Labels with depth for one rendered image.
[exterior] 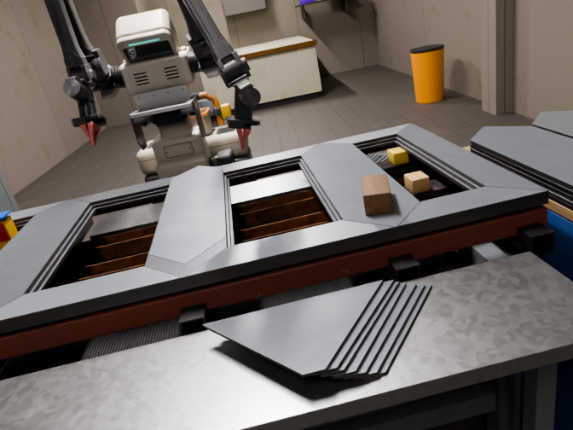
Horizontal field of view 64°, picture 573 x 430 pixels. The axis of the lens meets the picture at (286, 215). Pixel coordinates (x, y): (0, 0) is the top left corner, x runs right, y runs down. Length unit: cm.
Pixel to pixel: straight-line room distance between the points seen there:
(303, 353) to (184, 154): 141
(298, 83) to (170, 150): 540
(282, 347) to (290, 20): 903
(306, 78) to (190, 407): 673
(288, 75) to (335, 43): 265
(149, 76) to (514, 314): 157
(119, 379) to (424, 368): 53
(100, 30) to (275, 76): 330
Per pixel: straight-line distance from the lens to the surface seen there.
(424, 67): 576
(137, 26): 194
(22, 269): 128
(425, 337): 83
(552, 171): 120
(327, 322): 81
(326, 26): 970
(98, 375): 95
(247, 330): 84
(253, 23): 960
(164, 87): 198
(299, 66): 727
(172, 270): 99
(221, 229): 110
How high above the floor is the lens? 128
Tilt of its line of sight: 23 degrees down
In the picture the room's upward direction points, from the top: 12 degrees counter-clockwise
